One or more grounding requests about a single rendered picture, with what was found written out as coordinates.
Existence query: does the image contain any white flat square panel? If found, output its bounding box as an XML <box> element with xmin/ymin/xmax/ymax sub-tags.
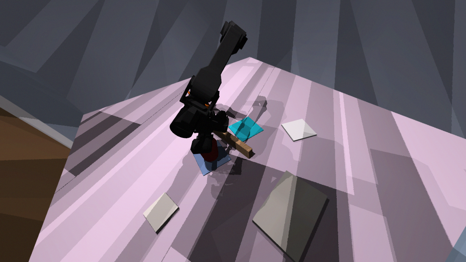
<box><xmin>281</xmin><ymin>119</ymin><xmax>317</xmax><ymax>142</ymax></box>

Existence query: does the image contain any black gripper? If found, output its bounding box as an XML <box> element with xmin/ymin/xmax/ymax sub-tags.
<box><xmin>190</xmin><ymin>111</ymin><xmax>213</xmax><ymax>154</ymax></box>

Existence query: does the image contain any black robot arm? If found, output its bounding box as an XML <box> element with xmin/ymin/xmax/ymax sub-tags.
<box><xmin>170</xmin><ymin>21</ymin><xmax>248</xmax><ymax>138</ymax></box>

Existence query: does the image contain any dark red cup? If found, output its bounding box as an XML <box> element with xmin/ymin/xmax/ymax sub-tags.
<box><xmin>201</xmin><ymin>138</ymin><xmax>218</xmax><ymax>162</ymax></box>

